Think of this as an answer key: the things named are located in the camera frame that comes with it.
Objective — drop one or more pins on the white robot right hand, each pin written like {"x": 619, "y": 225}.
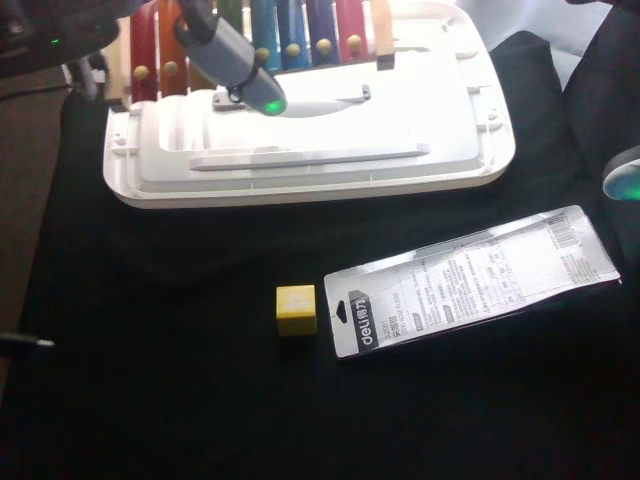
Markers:
{"x": 627, "y": 180}

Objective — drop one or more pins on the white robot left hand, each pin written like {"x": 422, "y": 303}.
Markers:
{"x": 225, "y": 45}

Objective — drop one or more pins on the rainbow wooden hand piano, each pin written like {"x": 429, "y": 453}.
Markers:
{"x": 295, "y": 25}

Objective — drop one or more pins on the clear plastic Deli package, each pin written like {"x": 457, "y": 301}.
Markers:
{"x": 475, "y": 280}

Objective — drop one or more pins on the white plastic tray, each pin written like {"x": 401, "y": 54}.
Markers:
{"x": 325, "y": 175}

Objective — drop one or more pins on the yellow cube block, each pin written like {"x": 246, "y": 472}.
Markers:
{"x": 296, "y": 310}

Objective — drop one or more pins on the black table cloth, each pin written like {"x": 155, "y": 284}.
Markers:
{"x": 200, "y": 400}

